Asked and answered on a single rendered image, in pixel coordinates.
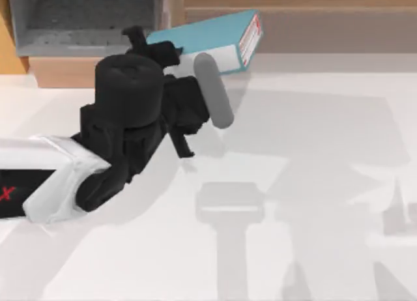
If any grey pierced drawer inside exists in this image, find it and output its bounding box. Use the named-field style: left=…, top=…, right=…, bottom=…
left=8, top=0, right=171, bottom=58

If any teal and white box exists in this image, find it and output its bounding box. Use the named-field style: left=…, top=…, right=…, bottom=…
left=145, top=9, right=263, bottom=77

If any pale wooden drawer front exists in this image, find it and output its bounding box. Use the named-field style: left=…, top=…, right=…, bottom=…
left=29, top=55, right=99, bottom=89

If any wooden cupboard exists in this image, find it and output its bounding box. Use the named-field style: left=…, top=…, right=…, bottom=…
left=0, top=0, right=417, bottom=76

